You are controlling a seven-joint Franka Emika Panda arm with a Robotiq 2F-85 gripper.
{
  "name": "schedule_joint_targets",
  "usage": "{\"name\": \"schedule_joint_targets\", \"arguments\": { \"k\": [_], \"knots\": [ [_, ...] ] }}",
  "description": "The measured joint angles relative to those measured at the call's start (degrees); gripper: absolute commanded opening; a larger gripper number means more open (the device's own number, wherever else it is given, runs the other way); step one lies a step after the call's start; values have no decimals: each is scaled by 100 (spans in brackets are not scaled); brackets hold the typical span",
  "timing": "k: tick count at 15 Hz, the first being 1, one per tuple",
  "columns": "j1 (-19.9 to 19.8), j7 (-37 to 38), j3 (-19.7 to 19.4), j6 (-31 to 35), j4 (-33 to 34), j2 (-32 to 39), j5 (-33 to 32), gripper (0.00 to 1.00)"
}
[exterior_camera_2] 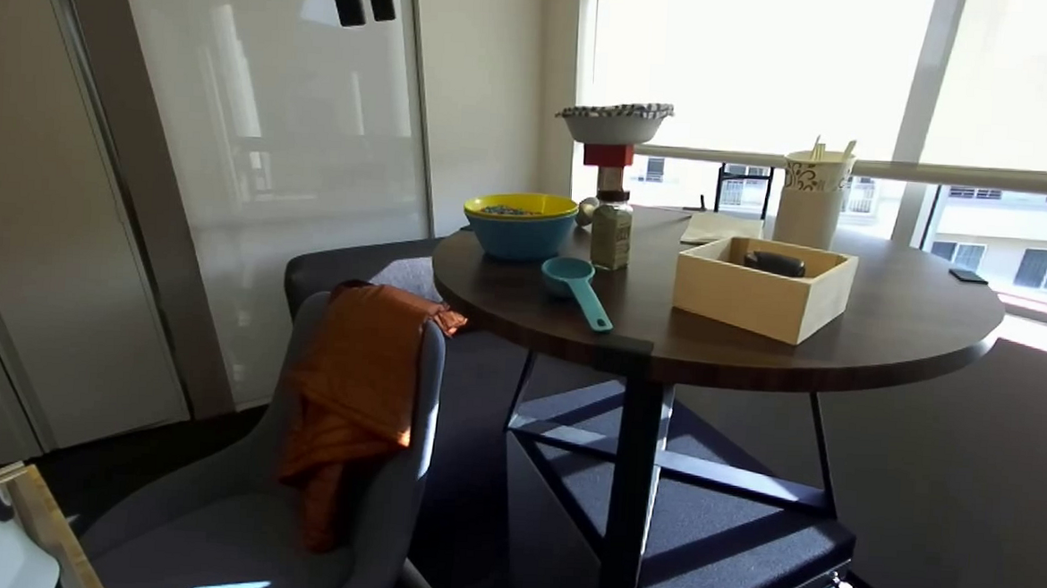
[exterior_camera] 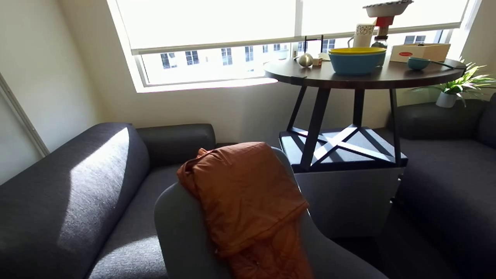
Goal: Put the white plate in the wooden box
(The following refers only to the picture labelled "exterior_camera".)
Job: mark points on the grey box with dark top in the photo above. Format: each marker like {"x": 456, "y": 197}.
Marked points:
{"x": 348, "y": 197}

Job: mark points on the white plate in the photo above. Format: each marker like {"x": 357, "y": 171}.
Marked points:
{"x": 387, "y": 7}

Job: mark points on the wooden box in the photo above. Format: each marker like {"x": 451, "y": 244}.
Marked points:
{"x": 424, "y": 52}

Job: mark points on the orange jacket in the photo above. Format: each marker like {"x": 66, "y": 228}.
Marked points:
{"x": 244, "y": 193}

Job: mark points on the window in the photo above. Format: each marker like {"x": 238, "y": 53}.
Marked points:
{"x": 217, "y": 64}

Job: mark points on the silver ball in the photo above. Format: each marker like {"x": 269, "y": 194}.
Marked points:
{"x": 305, "y": 60}

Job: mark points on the small white cup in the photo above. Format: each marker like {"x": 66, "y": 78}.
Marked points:
{"x": 317, "y": 61}

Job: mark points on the grey chair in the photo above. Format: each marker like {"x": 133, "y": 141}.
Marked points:
{"x": 186, "y": 236}

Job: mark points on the blue bowl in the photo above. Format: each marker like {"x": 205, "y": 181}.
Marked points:
{"x": 354, "y": 64}

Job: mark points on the yellow bowl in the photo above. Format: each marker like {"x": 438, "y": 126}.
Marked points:
{"x": 356, "y": 50}

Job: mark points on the white patterned mug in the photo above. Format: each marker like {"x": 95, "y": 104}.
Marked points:
{"x": 363, "y": 35}

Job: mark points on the white roller blind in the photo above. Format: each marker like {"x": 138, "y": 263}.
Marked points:
{"x": 341, "y": 13}

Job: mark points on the glass jar with red top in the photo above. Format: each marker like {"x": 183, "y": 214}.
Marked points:
{"x": 383, "y": 22}

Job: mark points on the dark grey sofa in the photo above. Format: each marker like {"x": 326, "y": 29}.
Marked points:
{"x": 77, "y": 201}
{"x": 445, "y": 174}

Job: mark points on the potted green plant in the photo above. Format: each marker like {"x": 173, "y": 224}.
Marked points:
{"x": 461, "y": 83}

